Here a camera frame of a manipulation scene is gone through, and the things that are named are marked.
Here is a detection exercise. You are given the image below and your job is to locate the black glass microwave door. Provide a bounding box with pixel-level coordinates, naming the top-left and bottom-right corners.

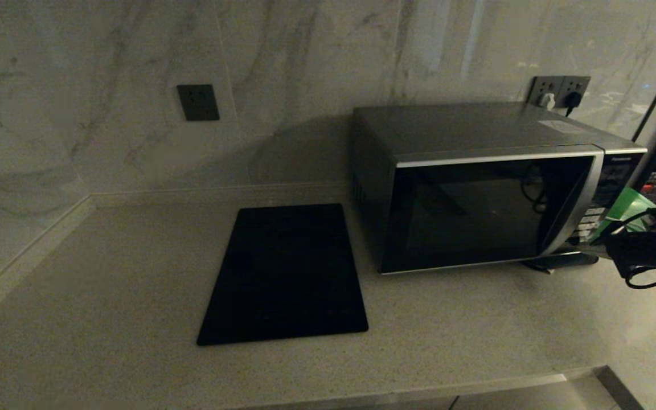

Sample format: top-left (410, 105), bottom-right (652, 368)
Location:
top-left (381, 147), bottom-right (605, 275)

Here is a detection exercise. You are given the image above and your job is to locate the black stand under microwave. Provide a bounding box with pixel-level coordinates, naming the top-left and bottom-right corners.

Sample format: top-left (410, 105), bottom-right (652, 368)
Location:
top-left (520, 252), bottom-right (599, 274)

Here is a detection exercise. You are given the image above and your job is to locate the black silver microwave oven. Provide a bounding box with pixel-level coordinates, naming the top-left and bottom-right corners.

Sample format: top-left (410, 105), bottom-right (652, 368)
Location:
top-left (351, 102), bottom-right (647, 275)

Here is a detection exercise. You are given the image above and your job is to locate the green cutting board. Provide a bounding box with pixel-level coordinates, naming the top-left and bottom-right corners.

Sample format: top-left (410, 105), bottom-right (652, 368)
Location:
top-left (593, 187), bottom-right (656, 243)

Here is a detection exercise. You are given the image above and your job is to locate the black induction cooktop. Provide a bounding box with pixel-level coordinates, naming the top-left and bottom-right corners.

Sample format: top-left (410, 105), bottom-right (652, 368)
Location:
top-left (197, 203), bottom-right (369, 346)

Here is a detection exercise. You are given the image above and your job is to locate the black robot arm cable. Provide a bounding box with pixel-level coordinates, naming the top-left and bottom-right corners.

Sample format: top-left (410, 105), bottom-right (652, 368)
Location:
top-left (607, 208), bottom-right (656, 290)

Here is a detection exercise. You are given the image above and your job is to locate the dark single wall socket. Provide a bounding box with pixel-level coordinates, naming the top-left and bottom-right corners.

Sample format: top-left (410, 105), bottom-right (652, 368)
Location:
top-left (177, 84), bottom-right (220, 121)

